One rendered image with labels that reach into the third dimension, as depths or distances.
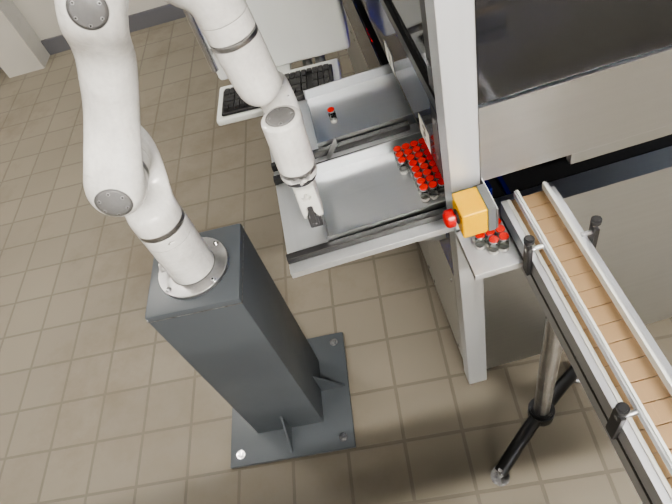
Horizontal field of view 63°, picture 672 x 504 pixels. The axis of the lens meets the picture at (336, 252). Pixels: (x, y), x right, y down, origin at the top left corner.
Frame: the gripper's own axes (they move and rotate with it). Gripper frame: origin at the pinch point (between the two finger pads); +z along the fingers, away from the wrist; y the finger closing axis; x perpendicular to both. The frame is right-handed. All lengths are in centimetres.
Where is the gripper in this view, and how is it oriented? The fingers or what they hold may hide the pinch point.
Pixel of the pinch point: (315, 218)
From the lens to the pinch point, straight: 134.0
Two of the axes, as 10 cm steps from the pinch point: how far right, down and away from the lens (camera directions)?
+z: 2.0, 6.0, 7.7
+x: -9.6, 2.7, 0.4
